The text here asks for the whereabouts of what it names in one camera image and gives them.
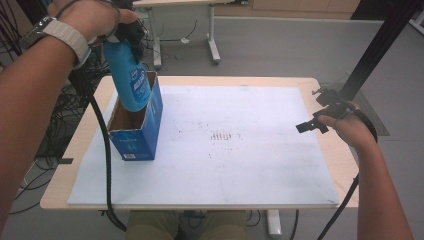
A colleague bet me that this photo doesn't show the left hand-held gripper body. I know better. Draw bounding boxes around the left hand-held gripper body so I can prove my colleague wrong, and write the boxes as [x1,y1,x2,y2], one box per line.
[111,0,149,46]

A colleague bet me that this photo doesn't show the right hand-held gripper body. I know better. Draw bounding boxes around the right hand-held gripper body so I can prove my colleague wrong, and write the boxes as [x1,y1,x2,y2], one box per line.
[312,87,357,122]

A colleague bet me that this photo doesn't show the blue bottle with white cap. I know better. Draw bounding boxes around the blue bottle with white cap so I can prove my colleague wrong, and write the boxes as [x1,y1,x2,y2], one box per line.
[102,37,152,113]

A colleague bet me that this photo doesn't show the blue cardboard box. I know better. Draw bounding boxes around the blue cardboard box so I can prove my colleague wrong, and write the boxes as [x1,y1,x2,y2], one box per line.
[107,70,164,162]

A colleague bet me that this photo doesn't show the person's right hand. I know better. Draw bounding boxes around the person's right hand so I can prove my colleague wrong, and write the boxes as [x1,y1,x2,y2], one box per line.
[318,101,378,152]

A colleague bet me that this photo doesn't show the person's left hand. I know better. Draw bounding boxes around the person's left hand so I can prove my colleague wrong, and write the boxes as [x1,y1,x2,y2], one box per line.
[48,0,139,44]

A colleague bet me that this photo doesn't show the black metal stand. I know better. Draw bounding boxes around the black metal stand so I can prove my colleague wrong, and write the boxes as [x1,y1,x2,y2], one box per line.
[339,0,424,101]

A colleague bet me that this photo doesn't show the white-legged desk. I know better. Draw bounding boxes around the white-legged desk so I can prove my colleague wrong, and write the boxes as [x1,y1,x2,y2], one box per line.
[131,0,249,70]

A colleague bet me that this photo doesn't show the white table mat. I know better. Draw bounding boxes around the white table mat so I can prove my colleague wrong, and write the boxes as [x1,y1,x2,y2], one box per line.
[67,84,340,207]

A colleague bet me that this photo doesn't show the white table leg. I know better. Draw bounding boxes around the white table leg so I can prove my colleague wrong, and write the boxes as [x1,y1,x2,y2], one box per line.
[266,209,283,240]

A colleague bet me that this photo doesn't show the person's olive pants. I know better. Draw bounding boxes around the person's olive pants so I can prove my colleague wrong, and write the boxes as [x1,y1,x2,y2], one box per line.
[125,209,249,240]

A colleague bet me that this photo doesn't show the white plug with cable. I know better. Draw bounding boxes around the white plug with cable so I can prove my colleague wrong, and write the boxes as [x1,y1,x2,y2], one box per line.
[159,19,198,45]

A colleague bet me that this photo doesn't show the wristwatch with pale strap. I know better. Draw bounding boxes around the wristwatch with pale strap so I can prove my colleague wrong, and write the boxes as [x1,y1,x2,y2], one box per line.
[19,15,93,69]

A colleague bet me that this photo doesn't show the bundle of black floor cables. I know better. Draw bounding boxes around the bundle of black floor cables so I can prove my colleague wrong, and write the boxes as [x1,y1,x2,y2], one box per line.
[0,0,113,215]

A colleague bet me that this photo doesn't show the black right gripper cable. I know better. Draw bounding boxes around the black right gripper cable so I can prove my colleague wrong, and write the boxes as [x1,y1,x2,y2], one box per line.
[316,101,379,240]

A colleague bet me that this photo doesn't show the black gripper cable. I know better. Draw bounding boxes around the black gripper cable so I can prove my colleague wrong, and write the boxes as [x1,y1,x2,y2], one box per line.
[316,101,379,240]
[68,69,128,233]

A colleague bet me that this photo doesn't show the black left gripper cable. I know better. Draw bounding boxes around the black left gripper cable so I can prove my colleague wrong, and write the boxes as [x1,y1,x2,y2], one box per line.
[68,69,128,233]

